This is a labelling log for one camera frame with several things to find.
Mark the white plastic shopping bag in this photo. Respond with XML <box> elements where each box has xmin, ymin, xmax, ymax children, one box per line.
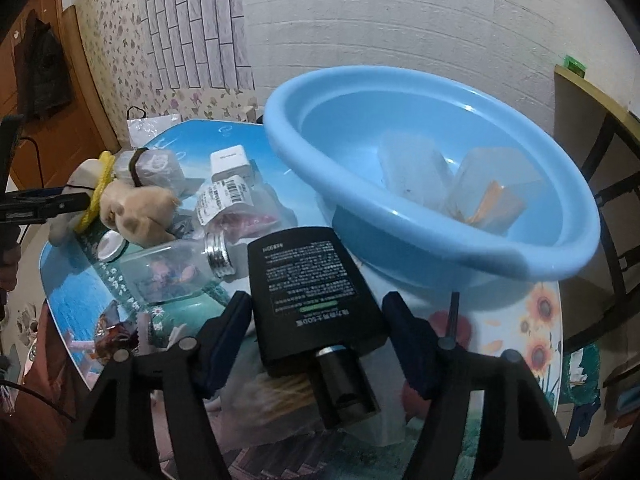
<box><xmin>126</xmin><ymin>106</ymin><xmax>181</xmax><ymax>148</ymax></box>

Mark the clear packet with brown band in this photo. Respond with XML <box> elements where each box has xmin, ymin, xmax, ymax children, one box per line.
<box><xmin>127</xmin><ymin>149</ymin><xmax>188</xmax><ymax>196</ymax></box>

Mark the white charger plug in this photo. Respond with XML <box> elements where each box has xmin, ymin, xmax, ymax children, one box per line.
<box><xmin>209</xmin><ymin>145</ymin><xmax>251</xmax><ymax>183</ymax></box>

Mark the dark hanging coat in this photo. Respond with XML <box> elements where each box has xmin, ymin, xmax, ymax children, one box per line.
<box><xmin>12</xmin><ymin>12</ymin><xmax>73</xmax><ymax>121</ymax></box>

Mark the scenic printed desktop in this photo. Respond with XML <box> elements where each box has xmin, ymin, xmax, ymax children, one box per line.
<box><xmin>39</xmin><ymin>119</ymin><xmax>566</xmax><ymax>480</ymax></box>

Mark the clear plastic bag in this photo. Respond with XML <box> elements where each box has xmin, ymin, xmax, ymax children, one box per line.
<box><xmin>377</xmin><ymin>132</ymin><xmax>453</xmax><ymax>206</ymax></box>

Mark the clear bag with orange contents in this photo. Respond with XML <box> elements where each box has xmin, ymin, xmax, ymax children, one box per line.
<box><xmin>442</xmin><ymin>147</ymin><xmax>546</xmax><ymax>233</ymax></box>

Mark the wooden door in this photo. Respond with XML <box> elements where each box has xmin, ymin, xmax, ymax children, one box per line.
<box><xmin>0</xmin><ymin>0</ymin><xmax>123</xmax><ymax>196</ymax></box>

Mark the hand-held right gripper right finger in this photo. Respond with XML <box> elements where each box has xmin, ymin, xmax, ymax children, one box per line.
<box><xmin>381</xmin><ymin>290</ymin><xmax>576</xmax><ymax>480</ymax></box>

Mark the white jar lid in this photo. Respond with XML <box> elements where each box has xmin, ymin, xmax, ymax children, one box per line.
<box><xmin>97</xmin><ymin>234</ymin><xmax>126</xmax><ymax>261</ymax></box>

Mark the blue plastic basin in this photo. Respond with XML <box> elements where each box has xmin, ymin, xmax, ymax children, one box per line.
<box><xmin>262</xmin><ymin>66</ymin><xmax>601</xmax><ymax>288</ymax></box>

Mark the black bottle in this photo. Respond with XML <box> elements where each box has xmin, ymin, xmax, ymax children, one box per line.
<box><xmin>247</xmin><ymin>226</ymin><xmax>388</xmax><ymax>431</ymax></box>

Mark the brown plush toy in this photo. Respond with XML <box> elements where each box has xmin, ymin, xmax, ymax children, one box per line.
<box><xmin>100</xmin><ymin>177</ymin><xmax>182</xmax><ymax>247</ymax></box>

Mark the white plush toy yellow rope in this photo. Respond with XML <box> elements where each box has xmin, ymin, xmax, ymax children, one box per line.
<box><xmin>47</xmin><ymin>152</ymin><xmax>118</xmax><ymax>246</ymax></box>

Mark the wooden side table black frame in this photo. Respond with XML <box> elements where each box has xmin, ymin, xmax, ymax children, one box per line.
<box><xmin>552</xmin><ymin>65</ymin><xmax>640</xmax><ymax>361</ymax></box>

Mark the green printed cloth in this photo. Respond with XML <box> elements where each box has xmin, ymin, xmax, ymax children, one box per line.
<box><xmin>562</xmin><ymin>345</ymin><xmax>601</xmax><ymax>406</ymax></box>

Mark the clear bag with white label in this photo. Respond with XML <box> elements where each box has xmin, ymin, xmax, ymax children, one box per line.
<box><xmin>195</xmin><ymin>177</ymin><xmax>281</xmax><ymax>236</ymax></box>

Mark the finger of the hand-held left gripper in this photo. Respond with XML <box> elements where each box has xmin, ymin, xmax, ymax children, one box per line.
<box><xmin>15</xmin><ymin>186</ymin><xmax>68</xmax><ymax>202</ymax></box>
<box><xmin>30</xmin><ymin>192</ymin><xmax>103</xmax><ymax>222</ymax></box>

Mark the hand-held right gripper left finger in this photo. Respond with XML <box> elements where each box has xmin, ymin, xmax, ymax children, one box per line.
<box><xmin>60</xmin><ymin>290</ymin><xmax>253</xmax><ymax>480</ymax></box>

